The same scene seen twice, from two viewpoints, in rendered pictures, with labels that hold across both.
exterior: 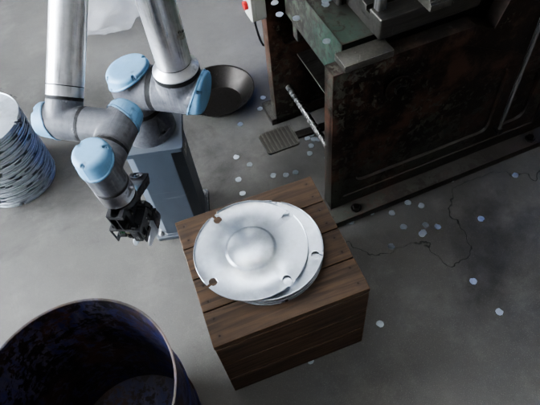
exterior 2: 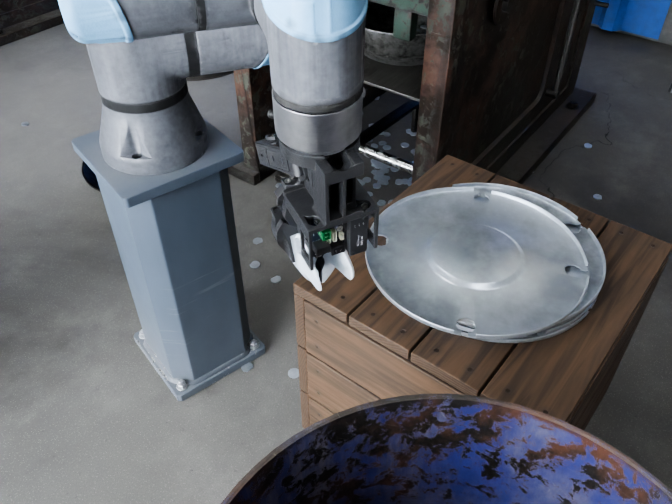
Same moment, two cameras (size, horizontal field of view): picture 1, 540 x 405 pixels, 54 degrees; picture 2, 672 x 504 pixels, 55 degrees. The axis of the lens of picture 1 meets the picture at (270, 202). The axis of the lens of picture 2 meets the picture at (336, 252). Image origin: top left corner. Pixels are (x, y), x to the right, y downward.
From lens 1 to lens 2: 0.88 m
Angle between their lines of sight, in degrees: 28
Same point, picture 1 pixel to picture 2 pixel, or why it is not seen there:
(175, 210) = (213, 316)
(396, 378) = not seen: outside the picture
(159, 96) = not seen: hidden behind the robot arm
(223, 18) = (82, 91)
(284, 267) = (551, 257)
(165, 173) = (205, 228)
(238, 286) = (513, 312)
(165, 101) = (228, 33)
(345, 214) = not seen: hidden behind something
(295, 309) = (613, 315)
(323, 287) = (616, 270)
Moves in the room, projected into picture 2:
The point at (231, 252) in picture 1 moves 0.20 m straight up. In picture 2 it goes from (454, 270) to (477, 135)
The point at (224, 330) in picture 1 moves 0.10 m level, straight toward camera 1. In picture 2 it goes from (544, 399) to (634, 444)
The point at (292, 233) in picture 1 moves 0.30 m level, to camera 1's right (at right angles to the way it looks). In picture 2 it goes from (513, 213) to (633, 142)
